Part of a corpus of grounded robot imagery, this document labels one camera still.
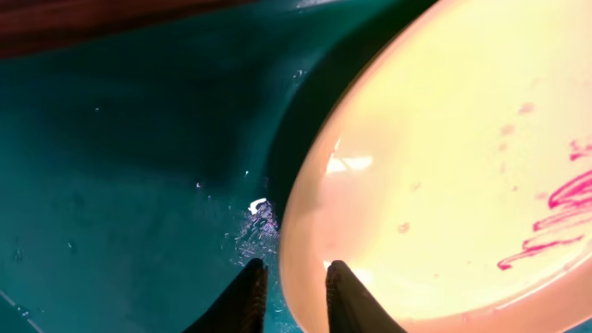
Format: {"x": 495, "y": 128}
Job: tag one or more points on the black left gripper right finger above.
{"x": 351, "y": 308}

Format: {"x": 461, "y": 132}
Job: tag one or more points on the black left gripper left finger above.
{"x": 241, "y": 307}

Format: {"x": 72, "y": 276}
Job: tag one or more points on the teal plastic tray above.
{"x": 142, "y": 172}

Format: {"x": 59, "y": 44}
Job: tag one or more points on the small yellow plate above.
{"x": 454, "y": 176}

